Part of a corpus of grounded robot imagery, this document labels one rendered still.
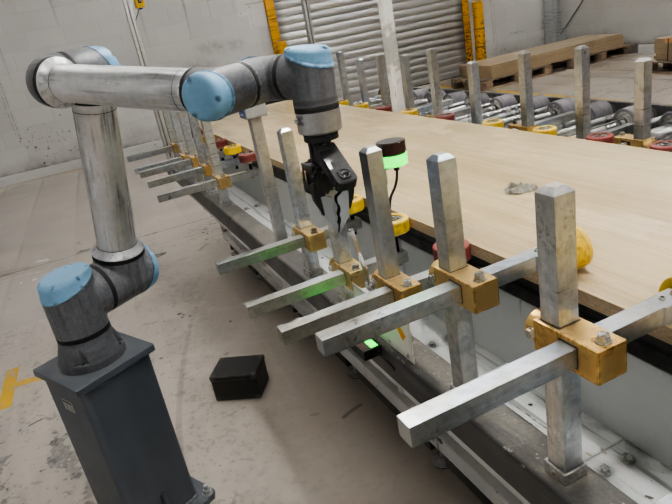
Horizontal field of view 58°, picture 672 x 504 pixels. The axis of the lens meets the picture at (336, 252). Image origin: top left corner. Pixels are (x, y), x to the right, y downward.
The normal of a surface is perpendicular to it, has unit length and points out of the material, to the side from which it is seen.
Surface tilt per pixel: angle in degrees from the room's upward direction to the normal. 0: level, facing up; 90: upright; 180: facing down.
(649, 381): 90
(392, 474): 0
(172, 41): 90
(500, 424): 0
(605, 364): 90
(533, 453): 0
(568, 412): 90
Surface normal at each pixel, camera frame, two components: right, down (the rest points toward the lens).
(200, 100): -0.46, 0.42
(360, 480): -0.18, -0.91
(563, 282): 0.42, 0.27
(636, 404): -0.89, 0.30
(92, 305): 0.84, 0.07
